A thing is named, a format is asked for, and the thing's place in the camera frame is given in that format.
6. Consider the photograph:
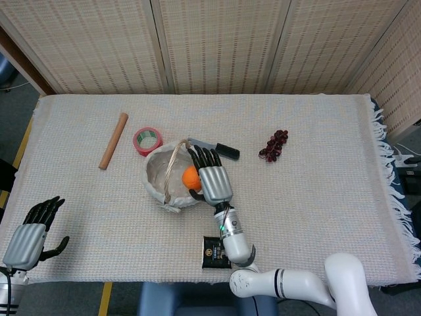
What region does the white lined wicker basket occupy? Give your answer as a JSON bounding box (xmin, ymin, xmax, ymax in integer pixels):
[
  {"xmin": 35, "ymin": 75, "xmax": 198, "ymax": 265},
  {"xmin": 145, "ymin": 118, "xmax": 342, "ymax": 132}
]
[{"xmin": 144, "ymin": 138, "xmax": 216, "ymax": 214}]

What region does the white power strip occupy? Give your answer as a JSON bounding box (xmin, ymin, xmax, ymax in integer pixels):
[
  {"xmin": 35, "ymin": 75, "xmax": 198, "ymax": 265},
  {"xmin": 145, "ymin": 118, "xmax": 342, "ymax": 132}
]
[{"xmin": 393, "ymin": 143, "xmax": 421, "ymax": 169}]

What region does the wooden rolling pin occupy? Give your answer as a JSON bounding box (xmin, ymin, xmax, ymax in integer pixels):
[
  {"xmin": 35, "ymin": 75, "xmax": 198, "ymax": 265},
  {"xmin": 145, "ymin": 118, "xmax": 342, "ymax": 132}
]
[{"xmin": 99, "ymin": 112, "xmax": 129, "ymax": 171}]

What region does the red tape roll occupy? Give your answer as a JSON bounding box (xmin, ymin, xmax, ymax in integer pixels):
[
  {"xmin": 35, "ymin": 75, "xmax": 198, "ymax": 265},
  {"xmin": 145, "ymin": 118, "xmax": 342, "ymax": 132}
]
[{"xmin": 132, "ymin": 126, "xmax": 164, "ymax": 158}]

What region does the orange fruit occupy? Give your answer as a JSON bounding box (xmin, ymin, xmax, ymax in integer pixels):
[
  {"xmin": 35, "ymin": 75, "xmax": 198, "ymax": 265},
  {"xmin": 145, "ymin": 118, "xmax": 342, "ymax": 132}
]
[{"xmin": 182, "ymin": 166, "xmax": 201, "ymax": 190}]

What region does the black snack packet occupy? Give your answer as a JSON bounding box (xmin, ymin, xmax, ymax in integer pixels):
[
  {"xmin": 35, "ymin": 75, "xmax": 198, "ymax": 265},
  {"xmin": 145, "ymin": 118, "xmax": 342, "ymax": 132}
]
[{"xmin": 201, "ymin": 236, "xmax": 233, "ymax": 270}]

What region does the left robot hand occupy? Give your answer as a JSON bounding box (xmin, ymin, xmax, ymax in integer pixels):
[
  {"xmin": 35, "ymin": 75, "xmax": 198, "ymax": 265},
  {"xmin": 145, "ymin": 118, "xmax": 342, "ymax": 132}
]
[{"xmin": 2, "ymin": 196, "xmax": 70, "ymax": 271}]

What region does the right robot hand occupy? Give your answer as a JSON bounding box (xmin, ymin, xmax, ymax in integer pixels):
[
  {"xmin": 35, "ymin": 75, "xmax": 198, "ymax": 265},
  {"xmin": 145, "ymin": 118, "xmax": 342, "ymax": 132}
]
[{"xmin": 186, "ymin": 145, "xmax": 234, "ymax": 207}]

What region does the white woven tablecloth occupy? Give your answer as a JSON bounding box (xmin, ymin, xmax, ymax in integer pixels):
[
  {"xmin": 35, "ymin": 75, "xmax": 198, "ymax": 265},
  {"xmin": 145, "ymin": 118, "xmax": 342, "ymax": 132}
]
[{"xmin": 0, "ymin": 93, "xmax": 421, "ymax": 287}]

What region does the dark red grape bunch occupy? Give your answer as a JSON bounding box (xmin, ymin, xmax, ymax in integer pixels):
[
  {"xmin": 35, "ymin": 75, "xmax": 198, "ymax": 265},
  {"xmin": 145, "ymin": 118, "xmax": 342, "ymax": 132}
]
[{"xmin": 259, "ymin": 129, "xmax": 289, "ymax": 163}]

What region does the beige folding screen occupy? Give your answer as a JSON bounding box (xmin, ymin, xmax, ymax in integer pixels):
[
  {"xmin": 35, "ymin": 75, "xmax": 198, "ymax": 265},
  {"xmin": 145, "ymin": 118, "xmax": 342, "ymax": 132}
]
[{"xmin": 0, "ymin": 0, "xmax": 421, "ymax": 139}]

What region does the grey knife with black handle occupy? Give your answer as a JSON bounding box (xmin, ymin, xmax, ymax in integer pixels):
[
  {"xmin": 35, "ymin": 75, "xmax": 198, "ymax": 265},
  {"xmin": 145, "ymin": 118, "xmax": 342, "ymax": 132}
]
[{"xmin": 187, "ymin": 137, "xmax": 241, "ymax": 163}]

